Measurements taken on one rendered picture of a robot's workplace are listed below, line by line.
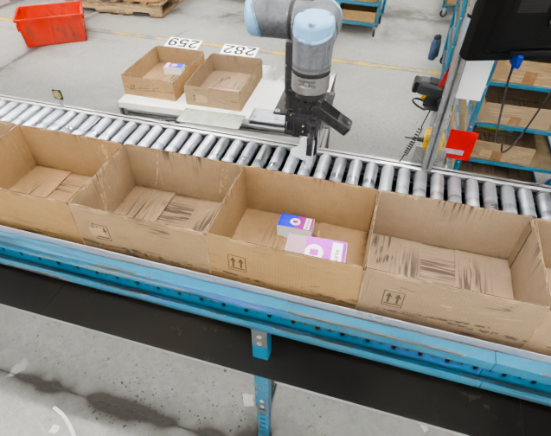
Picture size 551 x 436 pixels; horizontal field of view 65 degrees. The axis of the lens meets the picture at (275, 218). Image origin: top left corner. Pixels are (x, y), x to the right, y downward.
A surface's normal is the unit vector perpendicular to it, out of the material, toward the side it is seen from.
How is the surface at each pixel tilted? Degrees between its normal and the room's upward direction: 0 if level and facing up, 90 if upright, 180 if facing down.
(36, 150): 90
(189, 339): 0
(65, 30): 94
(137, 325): 0
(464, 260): 1
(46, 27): 94
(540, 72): 91
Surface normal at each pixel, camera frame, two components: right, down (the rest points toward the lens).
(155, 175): -0.27, 0.65
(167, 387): 0.00, -0.73
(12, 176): 0.96, 0.18
